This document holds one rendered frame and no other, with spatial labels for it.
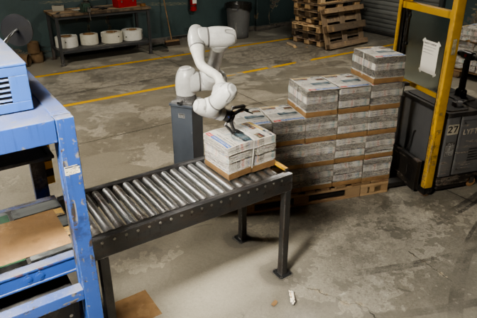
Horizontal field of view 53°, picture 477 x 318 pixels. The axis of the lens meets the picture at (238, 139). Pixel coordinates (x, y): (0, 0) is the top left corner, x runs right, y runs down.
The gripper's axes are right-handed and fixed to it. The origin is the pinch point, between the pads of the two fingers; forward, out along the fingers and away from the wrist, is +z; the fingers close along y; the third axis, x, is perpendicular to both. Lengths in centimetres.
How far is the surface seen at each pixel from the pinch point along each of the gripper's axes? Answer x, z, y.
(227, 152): 14.2, -16.3, 19.8
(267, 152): 13.1, 15.4, 13.1
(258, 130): 2.0, 10.2, 2.3
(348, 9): -473, 532, -237
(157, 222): 29, -54, 64
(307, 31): -517, 493, -166
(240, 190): 27.5, -6.7, 37.2
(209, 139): -7.0, -17.2, 18.9
